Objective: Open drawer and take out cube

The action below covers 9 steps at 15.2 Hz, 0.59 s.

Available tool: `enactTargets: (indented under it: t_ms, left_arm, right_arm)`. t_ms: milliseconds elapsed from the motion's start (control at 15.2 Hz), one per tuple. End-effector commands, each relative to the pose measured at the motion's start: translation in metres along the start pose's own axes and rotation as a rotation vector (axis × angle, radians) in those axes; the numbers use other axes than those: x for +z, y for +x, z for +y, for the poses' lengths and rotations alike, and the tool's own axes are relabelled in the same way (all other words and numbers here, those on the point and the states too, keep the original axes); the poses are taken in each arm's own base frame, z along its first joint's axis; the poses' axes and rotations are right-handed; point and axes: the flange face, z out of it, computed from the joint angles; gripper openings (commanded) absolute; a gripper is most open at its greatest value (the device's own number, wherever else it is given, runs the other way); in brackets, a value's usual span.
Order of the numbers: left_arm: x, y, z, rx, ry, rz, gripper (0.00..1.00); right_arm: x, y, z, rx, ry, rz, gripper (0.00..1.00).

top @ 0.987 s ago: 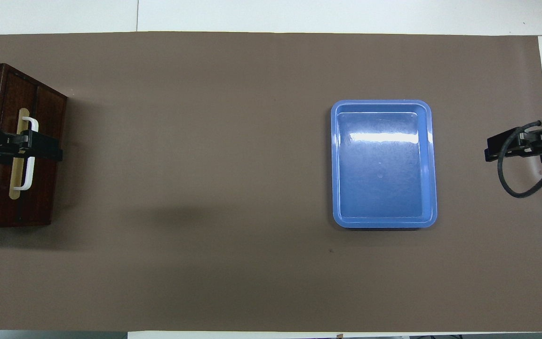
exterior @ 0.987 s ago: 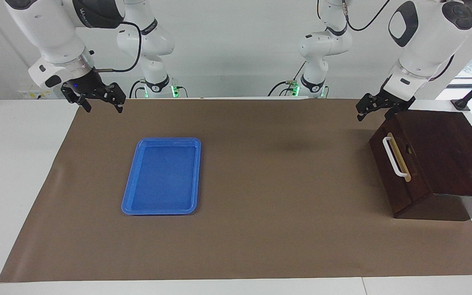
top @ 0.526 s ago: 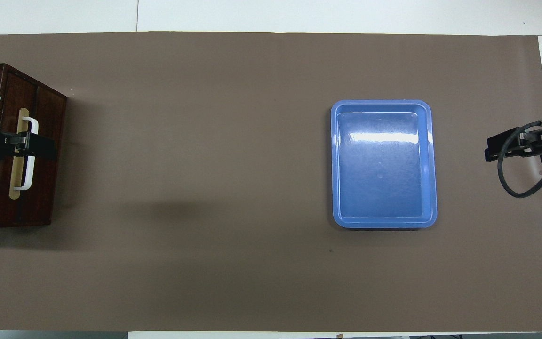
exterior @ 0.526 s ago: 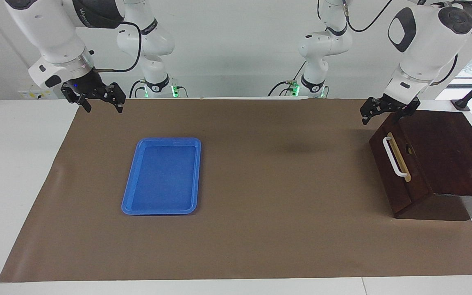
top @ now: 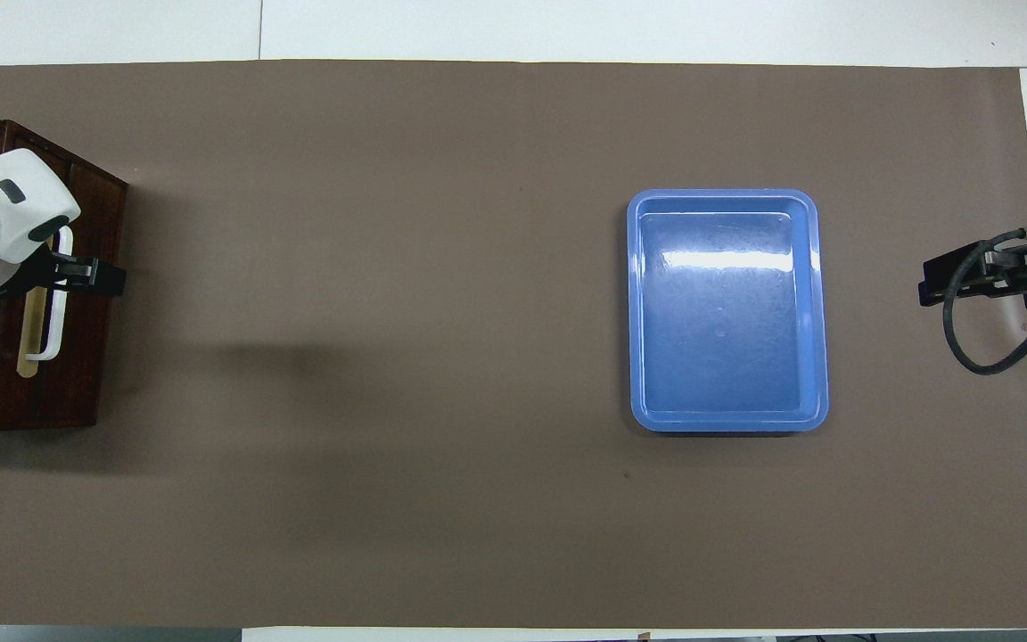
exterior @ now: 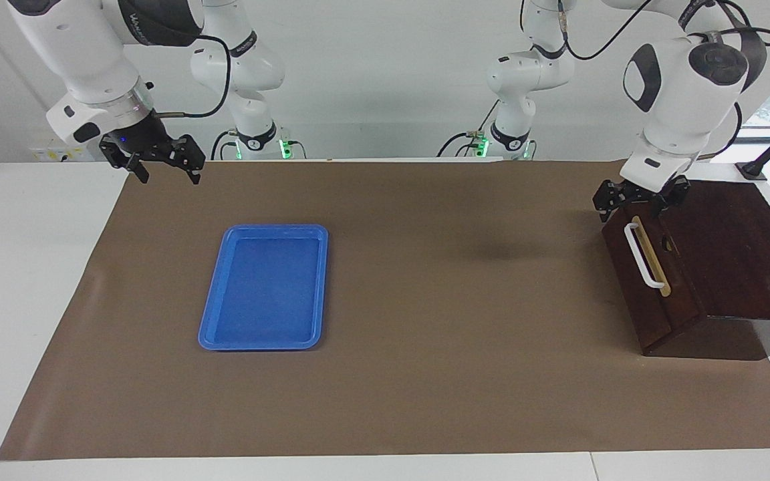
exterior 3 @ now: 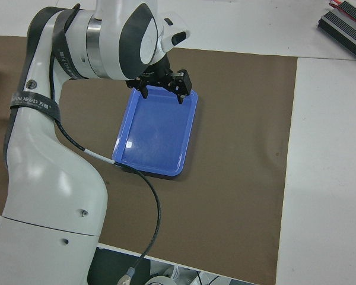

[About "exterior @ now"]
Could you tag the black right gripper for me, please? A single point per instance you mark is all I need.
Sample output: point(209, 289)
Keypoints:
point(144, 137)

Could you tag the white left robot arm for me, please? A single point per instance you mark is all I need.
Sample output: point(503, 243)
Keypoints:
point(672, 80)

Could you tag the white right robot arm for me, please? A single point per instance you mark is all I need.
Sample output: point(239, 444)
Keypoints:
point(84, 53)

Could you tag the dark brown wooden cabinet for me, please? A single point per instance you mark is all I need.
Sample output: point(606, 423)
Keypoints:
point(746, 254)

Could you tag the blue plastic tray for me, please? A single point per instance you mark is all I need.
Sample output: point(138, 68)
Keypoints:
point(265, 287)

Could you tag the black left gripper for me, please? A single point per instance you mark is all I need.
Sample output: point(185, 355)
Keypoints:
point(615, 188)

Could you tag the brown table mat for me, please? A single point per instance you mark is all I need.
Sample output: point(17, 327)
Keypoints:
point(425, 334)

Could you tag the white wall power socket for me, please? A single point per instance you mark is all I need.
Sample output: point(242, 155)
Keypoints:
point(57, 154)

